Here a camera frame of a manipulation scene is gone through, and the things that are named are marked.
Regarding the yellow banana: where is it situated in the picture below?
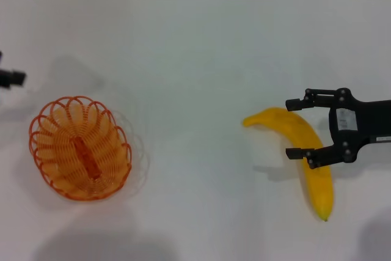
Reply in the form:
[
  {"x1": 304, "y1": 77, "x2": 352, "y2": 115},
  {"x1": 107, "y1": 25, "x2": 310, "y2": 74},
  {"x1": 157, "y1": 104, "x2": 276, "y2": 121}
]
[{"x1": 243, "y1": 107, "x2": 334, "y2": 222}]

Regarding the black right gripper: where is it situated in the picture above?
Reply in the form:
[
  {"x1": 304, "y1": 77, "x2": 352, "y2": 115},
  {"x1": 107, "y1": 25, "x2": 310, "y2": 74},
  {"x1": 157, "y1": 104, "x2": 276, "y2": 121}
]
[{"x1": 285, "y1": 87, "x2": 391, "y2": 170}]

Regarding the orange wire basket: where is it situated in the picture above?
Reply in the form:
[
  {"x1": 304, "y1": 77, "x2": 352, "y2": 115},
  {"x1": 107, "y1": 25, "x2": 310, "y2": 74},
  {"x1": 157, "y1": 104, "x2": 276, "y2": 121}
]
[{"x1": 29, "y1": 95, "x2": 133, "y2": 202}]

